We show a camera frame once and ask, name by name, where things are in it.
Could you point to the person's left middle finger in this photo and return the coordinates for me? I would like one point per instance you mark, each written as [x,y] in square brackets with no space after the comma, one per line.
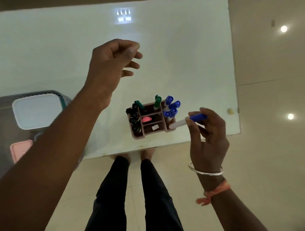
[132,65]

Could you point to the person's right hand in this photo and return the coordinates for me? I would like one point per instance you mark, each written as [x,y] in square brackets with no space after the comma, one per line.
[211,145]

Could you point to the person's right foot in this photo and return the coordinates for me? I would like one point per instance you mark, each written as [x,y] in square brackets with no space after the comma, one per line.
[147,154]

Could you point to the blue capped marker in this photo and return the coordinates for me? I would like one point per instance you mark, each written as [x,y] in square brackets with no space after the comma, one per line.
[169,100]
[175,104]
[173,112]
[166,114]

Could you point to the white marker with blue cap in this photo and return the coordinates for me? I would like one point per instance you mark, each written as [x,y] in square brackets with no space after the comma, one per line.
[178,123]

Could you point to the bunch of black markers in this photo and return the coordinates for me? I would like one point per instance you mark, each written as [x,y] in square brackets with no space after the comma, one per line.
[134,117]

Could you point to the small beige table bumper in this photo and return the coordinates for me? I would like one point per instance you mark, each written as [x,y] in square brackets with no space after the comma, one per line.
[230,111]

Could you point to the silver bangle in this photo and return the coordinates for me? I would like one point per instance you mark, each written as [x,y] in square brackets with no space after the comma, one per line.
[205,172]

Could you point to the person's right thumb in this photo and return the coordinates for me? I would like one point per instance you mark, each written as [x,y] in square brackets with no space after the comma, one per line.
[193,129]

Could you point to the person's left hand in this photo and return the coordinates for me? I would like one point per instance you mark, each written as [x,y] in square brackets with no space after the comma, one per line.
[102,66]

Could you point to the person's left forearm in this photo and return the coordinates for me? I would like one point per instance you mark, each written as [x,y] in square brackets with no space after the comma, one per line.
[47,154]

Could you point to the person's black trousers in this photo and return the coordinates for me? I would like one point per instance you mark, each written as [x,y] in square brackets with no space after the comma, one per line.
[154,202]

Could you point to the person's right forearm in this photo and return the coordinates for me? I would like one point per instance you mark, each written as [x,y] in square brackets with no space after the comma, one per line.
[228,209]

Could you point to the grey plastic basket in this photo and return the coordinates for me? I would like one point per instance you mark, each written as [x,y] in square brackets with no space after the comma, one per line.
[7,114]

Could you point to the orange thread wristband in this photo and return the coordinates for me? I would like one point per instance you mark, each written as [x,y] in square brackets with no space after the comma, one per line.
[214,191]

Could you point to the green capped marker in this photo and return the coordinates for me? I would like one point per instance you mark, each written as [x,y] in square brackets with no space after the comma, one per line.
[139,105]
[157,101]

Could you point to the person's left thumb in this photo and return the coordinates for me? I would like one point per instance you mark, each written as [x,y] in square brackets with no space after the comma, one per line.
[126,47]

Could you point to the pink desk organizer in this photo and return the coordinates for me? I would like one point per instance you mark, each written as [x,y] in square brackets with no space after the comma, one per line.
[154,132]

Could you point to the pink lidded container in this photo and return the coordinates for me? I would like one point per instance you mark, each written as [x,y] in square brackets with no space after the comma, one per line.
[20,150]

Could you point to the white lidded container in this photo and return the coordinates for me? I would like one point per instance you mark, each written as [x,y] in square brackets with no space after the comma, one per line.
[35,110]

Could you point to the pink eraser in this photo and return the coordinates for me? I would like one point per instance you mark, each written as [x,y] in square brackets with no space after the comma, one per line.
[146,119]

